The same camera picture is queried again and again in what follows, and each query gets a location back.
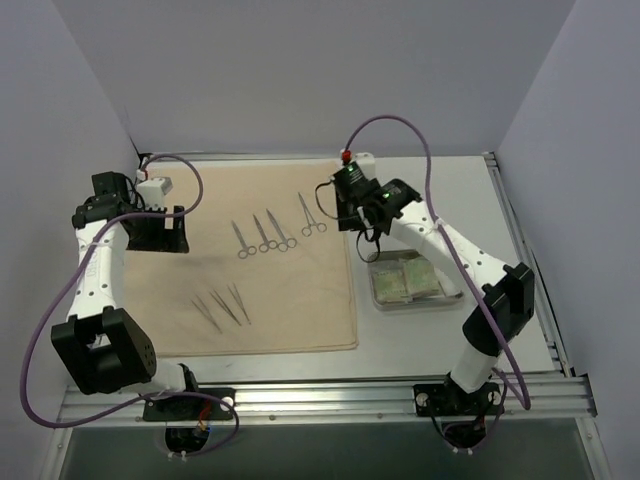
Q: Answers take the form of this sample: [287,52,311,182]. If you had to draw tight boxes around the stainless steel tray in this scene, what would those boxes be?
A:
[366,250,464,313]

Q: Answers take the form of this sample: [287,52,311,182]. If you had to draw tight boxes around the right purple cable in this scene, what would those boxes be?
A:
[340,115,532,450]

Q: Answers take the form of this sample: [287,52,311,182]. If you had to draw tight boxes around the beige cloth mat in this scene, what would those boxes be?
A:
[125,161,357,357]

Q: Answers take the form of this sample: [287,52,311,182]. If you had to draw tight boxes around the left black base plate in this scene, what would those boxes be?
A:
[142,387,236,422]

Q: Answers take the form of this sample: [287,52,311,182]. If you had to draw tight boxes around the small steel scissors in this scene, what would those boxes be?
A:
[253,215,278,253]
[231,221,257,260]

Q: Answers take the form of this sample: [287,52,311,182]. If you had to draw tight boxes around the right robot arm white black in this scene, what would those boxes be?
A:
[330,161,535,413]

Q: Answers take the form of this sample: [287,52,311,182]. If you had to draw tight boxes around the purple cable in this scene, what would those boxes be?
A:
[340,115,532,450]
[19,154,241,457]

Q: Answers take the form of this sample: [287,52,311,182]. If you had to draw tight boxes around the steel hemostat forceps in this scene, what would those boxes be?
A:
[298,193,327,237]

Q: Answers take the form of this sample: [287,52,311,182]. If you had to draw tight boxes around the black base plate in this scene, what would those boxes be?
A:
[412,378,501,417]
[142,387,236,422]

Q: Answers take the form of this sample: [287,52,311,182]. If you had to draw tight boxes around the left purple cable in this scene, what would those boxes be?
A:
[19,154,241,457]

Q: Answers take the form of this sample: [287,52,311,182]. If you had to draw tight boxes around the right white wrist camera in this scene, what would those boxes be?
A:
[340,150,376,179]

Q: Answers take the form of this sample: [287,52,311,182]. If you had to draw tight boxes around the small steel scissors middle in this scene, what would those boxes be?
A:
[253,215,278,253]

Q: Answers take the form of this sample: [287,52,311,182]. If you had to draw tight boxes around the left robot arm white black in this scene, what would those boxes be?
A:
[50,172,202,419]

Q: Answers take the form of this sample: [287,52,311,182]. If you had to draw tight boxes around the green glove packet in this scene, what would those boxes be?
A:
[370,262,408,305]
[402,257,442,297]

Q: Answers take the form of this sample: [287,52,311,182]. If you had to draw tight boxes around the steel tweezers right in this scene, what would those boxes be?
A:
[228,283,252,325]

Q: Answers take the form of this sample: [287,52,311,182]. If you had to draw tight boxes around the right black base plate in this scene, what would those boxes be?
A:
[412,378,501,417]

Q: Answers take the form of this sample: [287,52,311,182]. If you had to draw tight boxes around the small steel scissors left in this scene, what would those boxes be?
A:
[231,221,257,260]

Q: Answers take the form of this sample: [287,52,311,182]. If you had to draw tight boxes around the steel tweezers middle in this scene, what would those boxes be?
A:
[209,290,241,326]

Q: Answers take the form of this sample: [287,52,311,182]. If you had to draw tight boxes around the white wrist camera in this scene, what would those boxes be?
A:
[136,177,173,212]
[340,150,376,179]

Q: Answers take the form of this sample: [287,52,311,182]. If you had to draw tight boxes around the steel tweezers left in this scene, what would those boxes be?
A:
[191,295,222,334]

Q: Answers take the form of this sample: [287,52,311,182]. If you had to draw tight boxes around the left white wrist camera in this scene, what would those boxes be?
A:
[136,177,173,212]

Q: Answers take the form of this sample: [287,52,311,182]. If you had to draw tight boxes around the steel tweezers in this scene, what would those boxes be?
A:
[209,290,241,326]
[191,295,222,334]
[228,283,252,325]

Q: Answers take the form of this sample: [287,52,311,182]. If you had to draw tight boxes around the aluminium right side rail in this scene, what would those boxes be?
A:
[482,152,576,377]

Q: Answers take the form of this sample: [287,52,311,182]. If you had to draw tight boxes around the long steel scissors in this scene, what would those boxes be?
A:
[266,209,297,252]

